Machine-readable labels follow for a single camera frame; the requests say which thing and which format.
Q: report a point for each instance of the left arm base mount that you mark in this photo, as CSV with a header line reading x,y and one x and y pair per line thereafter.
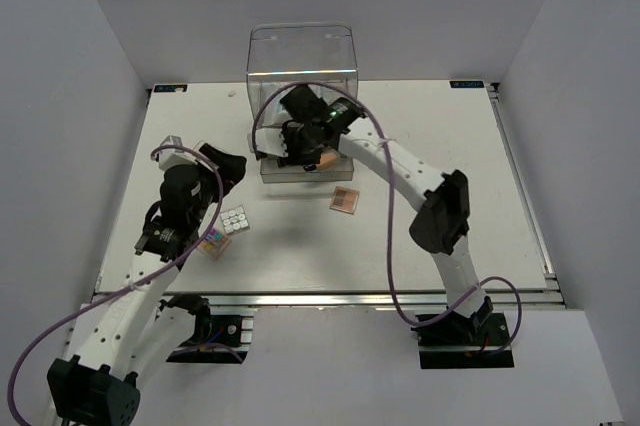
x,y
224,337

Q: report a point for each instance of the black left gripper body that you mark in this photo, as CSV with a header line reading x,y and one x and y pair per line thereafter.
x,y
210,191

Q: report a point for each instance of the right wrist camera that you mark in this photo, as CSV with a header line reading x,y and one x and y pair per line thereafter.
x,y
267,143

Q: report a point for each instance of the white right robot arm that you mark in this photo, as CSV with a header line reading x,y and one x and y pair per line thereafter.
x,y
441,200

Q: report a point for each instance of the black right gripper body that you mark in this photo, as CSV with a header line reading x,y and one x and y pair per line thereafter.
x,y
300,146

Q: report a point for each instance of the blue label sticker left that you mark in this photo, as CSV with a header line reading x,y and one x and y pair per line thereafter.
x,y
170,88

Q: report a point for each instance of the colourful eyeshadow palette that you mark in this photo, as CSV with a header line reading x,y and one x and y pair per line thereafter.
x,y
215,243

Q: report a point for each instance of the brown four-pan eyeshadow palette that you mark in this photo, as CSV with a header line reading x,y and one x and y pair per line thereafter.
x,y
344,200

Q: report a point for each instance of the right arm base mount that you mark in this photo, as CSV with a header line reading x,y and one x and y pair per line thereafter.
x,y
441,348

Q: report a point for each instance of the blue label sticker right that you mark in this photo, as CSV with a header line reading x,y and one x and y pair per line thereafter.
x,y
466,84

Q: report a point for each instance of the clear smoky makeup organizer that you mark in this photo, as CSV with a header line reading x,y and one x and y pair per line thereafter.
x,y
321,54

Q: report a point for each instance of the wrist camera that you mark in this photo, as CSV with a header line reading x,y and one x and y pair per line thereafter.
x,y
171,157
267,143

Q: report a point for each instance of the blue label sticker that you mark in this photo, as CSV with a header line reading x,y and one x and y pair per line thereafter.
x,y
466,84
170,88

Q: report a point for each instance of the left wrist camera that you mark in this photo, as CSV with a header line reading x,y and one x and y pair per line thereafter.
x,y
171,157

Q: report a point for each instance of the grey nine-pan eyeshadow palette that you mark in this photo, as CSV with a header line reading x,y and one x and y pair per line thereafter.
x,y
234,220

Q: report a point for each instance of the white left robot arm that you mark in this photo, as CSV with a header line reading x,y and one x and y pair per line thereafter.
x,y
101,383

